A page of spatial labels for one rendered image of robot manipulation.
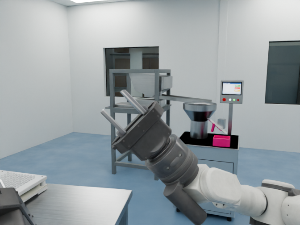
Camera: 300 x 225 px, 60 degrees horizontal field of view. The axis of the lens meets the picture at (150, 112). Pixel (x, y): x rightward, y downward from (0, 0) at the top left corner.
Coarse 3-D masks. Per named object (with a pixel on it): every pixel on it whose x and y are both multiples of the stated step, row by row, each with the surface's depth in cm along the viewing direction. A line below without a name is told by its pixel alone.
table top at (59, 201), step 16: (48, 192) 130; (64, 192) 130; (80, 192) 130; (96, 192) 130; (112, 192) 130; (128, 192) 130; (32, 208) 115; (48, 208) 115; (64, 208) 115; (80, 208) 115; (96, 208) 115; (112, 208) 115; (48, 224) 103; (64, 224) 103; (80, 224) 103; (96, 224) 103; (112, 224) 103
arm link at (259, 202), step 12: (252, 192) 62; (264, 192) 66; (276, 192) 64; (240, 204) 59; (252, 204) 61; (264, 204) 63; (276, 204) 63; (252, 216) 64; (264, 216) 64; (276, 216) 63
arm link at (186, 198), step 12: (192, 156) 52; (192, 168) 51; (204, 168) 54; (168, 180) 51; (180, 180) 50; (192, 180) 52; (168, 192) 50; (180, 192) 50; (192, 192) 52; (180, 204) 50; (192, 204) 51; (192, 216) 51; (204, 216) 51
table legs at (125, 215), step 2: (126, 208) 130; (126, 210) 130; (124, 212) 129; (126, 212) 130; (124, 214) 129; (126, 214) 130; (122, 216) 130; (124, 216) 129; (126, 216) 130; (122, 218) 130; (124, 218) 130; (126, 218) 130; (122, 220) 130; (124, 220) 130; (126, 220) 130; (120, 222) 130; (122, 222) 130; (124, 222) 130; (126, 222) 131; (120, 224) 130; (122, 224) 130; (124, 224) 130; (126, 224) 131
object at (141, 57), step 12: (108, 48) 578; (120, 48) 569; (132, 48) 560; (144, 48) 551; (156, 48) 542; (108, 60) 582; (120, 60) 573; (132, 60) 564; (144, 60) 555; (156, 60) 546; (108, 72) 587; (108, 84) 592; (120, 84) 582; (132, 84) 573; (120, 96) 586; (132, 96) 577
